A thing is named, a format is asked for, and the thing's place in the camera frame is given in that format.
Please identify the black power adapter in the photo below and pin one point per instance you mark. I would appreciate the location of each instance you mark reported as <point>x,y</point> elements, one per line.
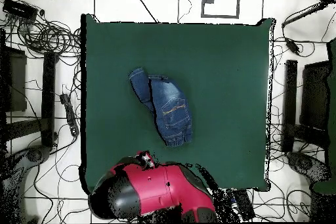
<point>292,45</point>

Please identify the dark green table cloth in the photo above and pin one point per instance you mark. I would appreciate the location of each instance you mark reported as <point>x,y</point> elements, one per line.
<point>223,76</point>

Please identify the black stand beam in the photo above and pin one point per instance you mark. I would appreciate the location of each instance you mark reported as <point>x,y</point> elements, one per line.
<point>290,103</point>
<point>48,98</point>

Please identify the black oblong device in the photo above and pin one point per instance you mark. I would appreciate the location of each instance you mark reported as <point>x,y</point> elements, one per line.
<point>244,204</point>

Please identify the dark flat panel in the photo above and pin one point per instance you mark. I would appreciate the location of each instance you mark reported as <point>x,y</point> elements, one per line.
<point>315,95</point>
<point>17,84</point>

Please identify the black tube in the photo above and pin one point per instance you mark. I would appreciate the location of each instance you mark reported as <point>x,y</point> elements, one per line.
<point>304,13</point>

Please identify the black box device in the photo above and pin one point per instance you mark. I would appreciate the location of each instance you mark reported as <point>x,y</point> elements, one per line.
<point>19,9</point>

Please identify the blue denim jeans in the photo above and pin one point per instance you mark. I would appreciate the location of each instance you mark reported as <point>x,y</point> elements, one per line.
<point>170,108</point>

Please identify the grey round stand foot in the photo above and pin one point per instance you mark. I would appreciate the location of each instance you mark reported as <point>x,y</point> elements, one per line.
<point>36,154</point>
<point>304,165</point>

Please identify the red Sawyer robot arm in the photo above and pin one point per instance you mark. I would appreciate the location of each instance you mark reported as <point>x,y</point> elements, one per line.
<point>157,184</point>

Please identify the black power strip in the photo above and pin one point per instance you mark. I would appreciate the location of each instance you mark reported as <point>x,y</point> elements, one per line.
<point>69,113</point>

